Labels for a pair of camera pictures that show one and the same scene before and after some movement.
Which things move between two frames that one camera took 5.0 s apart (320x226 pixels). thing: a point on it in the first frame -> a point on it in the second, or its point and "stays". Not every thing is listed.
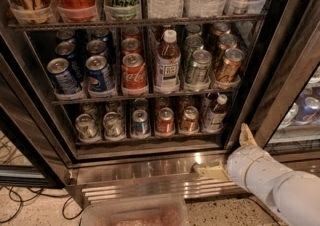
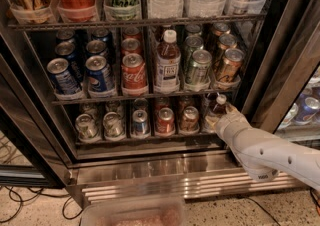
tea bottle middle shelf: [167, 65] stays
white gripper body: [239, 164] -> [227, 124]
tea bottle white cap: [222, 99] stays
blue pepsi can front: [99, 76] stays
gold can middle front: [229, 69] stays
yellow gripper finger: [213, 173] -> [211, 121]
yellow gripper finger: [245, 136] -> [231, 108]
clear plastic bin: [168, 212] stays
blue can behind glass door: [307, 108] stays
